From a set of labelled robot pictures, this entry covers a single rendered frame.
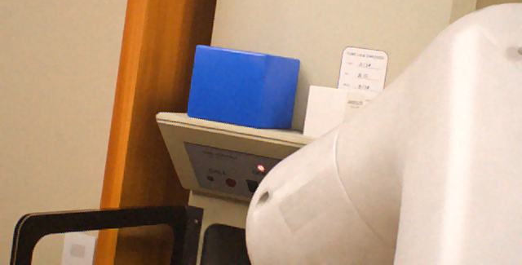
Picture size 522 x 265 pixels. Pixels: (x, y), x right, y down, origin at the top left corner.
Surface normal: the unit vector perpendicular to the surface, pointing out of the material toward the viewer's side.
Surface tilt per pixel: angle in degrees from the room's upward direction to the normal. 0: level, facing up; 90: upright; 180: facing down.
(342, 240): 110
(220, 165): 135
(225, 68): 90
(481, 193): 42
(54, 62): 90
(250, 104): 90
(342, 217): 101
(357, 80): 90
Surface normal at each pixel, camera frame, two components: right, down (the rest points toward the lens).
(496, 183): -0.16, -0.76
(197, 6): 0.89, 0.15
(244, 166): -0.41, 0.69
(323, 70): -0.43, -0.01
